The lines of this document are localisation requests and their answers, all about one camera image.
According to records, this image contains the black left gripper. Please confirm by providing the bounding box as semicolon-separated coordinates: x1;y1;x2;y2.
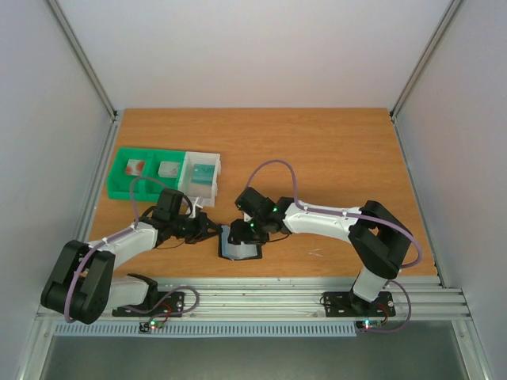
171;212;223;244

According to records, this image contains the black leather card holder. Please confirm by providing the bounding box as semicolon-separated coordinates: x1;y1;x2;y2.
218;225;262;261

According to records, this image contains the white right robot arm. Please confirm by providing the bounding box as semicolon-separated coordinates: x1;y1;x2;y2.
227;187;410;316

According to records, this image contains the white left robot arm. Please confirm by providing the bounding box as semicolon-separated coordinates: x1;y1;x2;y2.
40;188;222;325

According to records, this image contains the teal VIP card stack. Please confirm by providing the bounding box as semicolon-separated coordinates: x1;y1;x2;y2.
191;163;215;186

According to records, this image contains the grey card with red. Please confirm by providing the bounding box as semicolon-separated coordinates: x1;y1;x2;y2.
158;161;181;178

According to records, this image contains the red patterned card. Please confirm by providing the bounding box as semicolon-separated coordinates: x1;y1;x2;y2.
124;159;145;177

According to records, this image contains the white plastic bin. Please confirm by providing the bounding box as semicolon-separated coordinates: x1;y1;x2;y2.
177;151;221;207

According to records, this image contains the green plastic bin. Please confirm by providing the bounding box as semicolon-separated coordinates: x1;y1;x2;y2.
106;147;185;202

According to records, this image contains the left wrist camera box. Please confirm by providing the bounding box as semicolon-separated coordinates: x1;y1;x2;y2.
189;197;205;219

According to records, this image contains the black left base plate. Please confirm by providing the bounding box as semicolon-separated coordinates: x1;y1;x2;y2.
112;291;185;317

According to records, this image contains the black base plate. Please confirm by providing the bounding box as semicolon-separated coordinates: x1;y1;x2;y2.
112;291;185;317
320;291;396;317

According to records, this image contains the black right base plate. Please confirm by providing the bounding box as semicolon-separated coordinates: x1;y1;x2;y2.
320;291;396;317

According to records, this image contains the grey slotted cable duct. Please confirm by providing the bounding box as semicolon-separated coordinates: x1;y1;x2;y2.
53;321;356;339

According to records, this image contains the grey aluminium frame rail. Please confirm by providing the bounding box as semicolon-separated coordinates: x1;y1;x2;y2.
43;0;120;120

